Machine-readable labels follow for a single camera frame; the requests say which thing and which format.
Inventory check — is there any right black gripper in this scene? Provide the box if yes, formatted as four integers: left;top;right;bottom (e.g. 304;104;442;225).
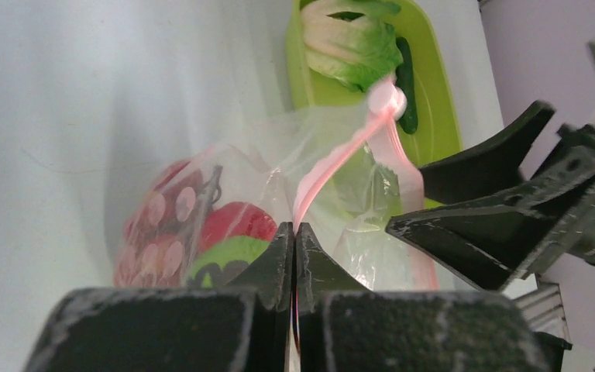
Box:
386;101;595;291

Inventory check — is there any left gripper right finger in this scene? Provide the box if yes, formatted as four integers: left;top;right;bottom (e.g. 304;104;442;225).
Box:
295;223;549;371

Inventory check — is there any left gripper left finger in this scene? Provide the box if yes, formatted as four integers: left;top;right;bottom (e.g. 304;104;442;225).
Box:
24;222;294;371

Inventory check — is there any small green watermelon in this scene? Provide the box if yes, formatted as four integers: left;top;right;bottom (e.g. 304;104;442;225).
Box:
185;236;270;288

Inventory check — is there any red apple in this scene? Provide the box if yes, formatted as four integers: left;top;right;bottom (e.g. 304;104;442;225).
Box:
198;201;277;253

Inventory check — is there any clear pink zip bag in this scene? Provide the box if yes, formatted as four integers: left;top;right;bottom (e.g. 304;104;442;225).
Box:
112;77;439;291

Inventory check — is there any dark green cucumber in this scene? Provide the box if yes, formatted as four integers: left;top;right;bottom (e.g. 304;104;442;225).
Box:
395;37;418;135

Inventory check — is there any green lettuce head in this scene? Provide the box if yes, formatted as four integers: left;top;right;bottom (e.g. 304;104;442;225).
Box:
300;0;404;91

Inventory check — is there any green plastic tray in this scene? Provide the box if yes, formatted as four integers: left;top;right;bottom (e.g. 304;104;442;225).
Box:
285;1;462;167

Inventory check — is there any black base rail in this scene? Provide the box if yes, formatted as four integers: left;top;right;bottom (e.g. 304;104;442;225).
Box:
514;283;573;371

